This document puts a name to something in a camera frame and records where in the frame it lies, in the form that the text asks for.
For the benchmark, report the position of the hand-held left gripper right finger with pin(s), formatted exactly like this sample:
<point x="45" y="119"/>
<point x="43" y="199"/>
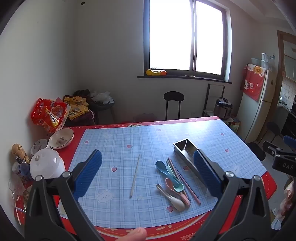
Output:
<point x="205" y="173"/>

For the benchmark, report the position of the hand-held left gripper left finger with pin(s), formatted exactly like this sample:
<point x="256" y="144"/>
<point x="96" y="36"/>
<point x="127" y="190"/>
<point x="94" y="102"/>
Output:
<point x="89" y="173"/>

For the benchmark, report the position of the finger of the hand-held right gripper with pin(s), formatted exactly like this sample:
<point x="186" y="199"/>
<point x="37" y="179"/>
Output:
<point x="269" y="146"/>
<point x="290" y="141"/>

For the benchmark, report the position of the light green spoon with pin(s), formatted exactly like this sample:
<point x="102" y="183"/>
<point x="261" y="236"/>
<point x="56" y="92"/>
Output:
<point x="178" y="186"/>

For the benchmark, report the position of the metal utensil tray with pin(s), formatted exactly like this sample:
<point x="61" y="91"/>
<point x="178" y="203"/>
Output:
<point x="185" y="150"/>

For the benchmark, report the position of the pink spoon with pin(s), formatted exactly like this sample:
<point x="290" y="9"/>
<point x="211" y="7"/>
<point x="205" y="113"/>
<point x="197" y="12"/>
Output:
<point x="170" y="183"/>

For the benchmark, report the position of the beige spoon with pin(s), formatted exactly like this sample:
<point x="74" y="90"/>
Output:
<point x="179" y="205"/>

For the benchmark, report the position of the blue spoon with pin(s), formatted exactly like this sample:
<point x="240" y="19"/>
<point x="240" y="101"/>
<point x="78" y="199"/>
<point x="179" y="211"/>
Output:
<point x="161" y="166"/>

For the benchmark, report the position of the beige chopstick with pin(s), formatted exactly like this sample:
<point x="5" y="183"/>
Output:
<point x="135" y="176"/>

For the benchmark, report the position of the person's right hand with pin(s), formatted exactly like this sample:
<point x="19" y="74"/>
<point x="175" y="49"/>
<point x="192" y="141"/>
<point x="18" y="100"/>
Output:
<point x="288" y="195"/>

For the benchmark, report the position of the person's left hand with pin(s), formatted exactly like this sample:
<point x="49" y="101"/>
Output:
<point x="135" y="234"/>

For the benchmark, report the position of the black folding chair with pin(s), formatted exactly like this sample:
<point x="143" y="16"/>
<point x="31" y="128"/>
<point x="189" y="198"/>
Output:
<point x="272" y="128"/>
<point x="256" y="150"/>

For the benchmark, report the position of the blue plaid table mat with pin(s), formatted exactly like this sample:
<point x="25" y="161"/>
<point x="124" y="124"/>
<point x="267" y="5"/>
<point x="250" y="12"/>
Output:
<point x="115" y="150"/>

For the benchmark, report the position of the white fridge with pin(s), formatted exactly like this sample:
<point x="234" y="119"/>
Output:
<point x="261" y="111"/>

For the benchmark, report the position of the colourful cardboard box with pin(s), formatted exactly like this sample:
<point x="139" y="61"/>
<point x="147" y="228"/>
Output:
<point x="234" y="125"/>

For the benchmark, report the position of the white lidded bowl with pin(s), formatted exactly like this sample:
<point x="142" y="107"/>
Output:
<point x="46" y="163"/>

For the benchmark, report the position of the patterned ceramic bowl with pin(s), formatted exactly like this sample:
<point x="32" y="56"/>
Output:
<point x="61" y="138"/>

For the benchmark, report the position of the small patterned bowl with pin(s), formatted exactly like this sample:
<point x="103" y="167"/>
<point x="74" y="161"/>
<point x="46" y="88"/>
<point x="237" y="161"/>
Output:
<point x="39" y="146"/>

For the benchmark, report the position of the maroon cloth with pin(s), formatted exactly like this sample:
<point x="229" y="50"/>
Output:
<point x="85" y="117"/>

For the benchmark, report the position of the rice cooker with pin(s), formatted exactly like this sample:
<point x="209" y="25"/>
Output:
<point x="223" y="109"/>

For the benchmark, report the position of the red printed cloth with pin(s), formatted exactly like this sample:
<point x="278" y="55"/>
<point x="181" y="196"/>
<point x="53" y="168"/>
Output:
<point x="253" y="83"/>

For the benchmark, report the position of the dark glass bottle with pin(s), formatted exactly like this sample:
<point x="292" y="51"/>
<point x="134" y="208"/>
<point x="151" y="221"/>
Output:
<point x="23" y="169"/>

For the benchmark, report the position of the grey round stool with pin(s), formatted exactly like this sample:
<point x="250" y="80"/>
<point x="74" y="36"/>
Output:
<point x="104" y="107"/>

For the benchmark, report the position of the pile of yellow packets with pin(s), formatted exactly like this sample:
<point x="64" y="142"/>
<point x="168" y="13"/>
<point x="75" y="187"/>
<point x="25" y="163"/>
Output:
<point x="75" y="104"/>

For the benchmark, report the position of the red snack bag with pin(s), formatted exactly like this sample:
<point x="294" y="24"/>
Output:
<point x="48" y="113"/>

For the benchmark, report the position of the clear drinking glass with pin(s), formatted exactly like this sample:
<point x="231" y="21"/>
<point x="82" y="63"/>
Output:
<point x="15" y="187"/>

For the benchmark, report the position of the white plastic bag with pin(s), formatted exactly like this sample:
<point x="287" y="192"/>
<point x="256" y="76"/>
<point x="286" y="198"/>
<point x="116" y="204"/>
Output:
<point x="101" y="97"/>

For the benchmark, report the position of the black metal rack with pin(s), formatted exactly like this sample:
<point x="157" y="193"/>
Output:
<point x="209" y="92"/>

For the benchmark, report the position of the black round stool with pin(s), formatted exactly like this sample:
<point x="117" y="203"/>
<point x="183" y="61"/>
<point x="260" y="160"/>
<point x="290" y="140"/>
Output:
<point x="173" y="96"/>

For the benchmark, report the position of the clear plastic containers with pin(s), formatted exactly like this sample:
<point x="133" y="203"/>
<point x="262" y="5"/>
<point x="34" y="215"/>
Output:
<point x="263" y="60"/>

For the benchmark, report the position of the yellow packet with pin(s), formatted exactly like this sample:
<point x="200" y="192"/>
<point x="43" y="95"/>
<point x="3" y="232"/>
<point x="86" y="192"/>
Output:
<point x="156" y="72"/>

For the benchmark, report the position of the dark framed window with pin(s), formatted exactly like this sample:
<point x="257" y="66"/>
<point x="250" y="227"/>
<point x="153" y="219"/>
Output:
<point x="185" y="34"/>

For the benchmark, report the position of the wooden door frame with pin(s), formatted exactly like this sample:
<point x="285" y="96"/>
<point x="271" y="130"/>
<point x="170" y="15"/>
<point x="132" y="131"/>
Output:
<point x="279" y="69"/>

